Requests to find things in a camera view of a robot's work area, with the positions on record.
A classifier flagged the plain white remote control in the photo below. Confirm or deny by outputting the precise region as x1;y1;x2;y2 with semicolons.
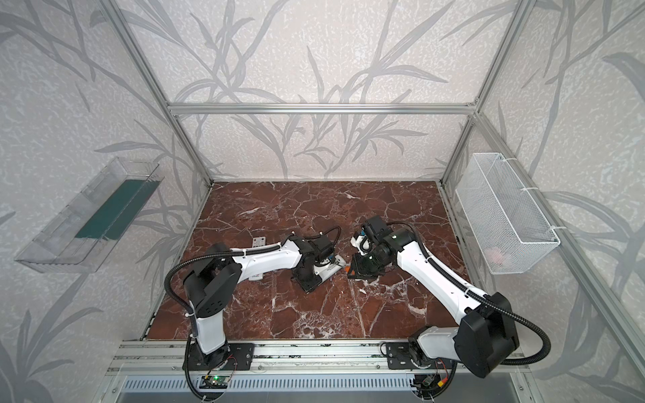
314;255;346;283

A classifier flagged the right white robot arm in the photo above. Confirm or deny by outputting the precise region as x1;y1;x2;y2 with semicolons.
350;228;519;378

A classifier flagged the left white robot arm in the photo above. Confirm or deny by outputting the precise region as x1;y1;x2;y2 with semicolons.
183;234;344;355

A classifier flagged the pink item in basket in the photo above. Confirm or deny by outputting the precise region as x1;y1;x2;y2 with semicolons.
484;247;509;266

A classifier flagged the green circuit board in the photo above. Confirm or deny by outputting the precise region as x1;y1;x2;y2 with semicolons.
199;375;231;390

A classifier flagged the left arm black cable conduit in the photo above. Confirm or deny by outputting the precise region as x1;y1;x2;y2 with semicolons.
163;242;283;316

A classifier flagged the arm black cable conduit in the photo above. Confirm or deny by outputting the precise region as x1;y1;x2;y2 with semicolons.
163;242;283;316
387;221;552;366

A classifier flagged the small metal bracket plate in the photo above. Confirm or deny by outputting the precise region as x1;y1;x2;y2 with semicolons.
252;237;266;248

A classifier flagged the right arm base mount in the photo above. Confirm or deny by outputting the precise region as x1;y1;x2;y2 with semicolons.
380;342;431;370

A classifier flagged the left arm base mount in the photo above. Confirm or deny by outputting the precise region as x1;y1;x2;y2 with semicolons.
182;342;255;372

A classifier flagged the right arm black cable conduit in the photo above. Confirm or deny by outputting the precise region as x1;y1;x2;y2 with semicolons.
387;221;552;366

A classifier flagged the white wire mesh basket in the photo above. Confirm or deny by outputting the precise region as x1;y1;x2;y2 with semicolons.
456;153;560;275

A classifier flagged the aluminium cage frame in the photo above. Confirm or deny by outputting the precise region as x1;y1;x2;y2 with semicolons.
98;1;644;375

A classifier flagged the aluminium front rail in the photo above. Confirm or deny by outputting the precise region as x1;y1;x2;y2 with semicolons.
107;339;396;375

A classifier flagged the clear plastic wall tray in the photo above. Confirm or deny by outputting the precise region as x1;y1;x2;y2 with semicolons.
15;157;164;274

